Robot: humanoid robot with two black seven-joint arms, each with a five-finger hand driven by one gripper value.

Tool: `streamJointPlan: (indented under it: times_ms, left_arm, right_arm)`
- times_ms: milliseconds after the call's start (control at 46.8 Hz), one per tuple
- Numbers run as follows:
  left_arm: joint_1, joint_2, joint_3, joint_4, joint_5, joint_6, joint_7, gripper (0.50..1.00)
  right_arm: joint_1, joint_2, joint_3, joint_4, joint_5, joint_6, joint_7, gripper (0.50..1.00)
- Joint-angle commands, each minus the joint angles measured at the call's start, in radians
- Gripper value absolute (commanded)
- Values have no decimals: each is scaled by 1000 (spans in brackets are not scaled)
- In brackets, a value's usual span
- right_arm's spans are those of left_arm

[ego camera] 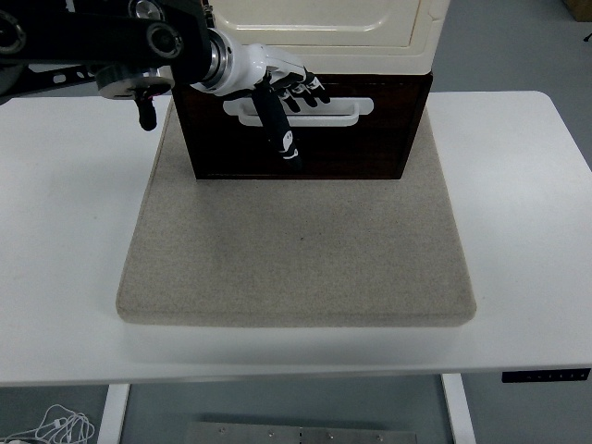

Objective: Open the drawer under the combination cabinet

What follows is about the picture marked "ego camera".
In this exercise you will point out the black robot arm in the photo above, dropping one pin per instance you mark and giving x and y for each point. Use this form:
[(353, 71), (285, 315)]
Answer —
[(115, 37)]

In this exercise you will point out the black table control panel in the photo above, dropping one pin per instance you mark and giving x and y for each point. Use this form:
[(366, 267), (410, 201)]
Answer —
[(546, 375)]

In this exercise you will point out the beige felt mat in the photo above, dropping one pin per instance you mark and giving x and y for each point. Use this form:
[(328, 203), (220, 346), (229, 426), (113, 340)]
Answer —
[(296, 250)]

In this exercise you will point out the dark wooden drawer case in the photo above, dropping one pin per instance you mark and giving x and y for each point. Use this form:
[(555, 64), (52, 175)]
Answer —
[(427, 92)]

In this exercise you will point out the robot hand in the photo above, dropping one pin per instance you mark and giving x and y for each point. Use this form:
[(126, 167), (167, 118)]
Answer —
[(250, 65)]

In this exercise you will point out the dark wooden drawer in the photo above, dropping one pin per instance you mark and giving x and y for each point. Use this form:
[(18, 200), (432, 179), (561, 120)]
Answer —
[(361, 152)]

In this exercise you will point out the white table leg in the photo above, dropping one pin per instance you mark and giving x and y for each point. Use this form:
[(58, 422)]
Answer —
[(458, 407), (113, 411)]

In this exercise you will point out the cream plastic cabinet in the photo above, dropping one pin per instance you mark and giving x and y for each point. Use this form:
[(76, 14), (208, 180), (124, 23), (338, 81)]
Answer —
[(370, 57)]

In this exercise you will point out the grey metal plate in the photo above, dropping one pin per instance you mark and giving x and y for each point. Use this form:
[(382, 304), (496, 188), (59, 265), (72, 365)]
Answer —
[(300, 435)]

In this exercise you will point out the cardboard box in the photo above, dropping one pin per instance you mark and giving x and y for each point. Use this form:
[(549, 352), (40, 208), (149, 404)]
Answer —
[(580, 8)]

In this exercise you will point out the cream cabinet door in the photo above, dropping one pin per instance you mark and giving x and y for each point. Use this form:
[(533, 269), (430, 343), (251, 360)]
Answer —
[(324, 34)]

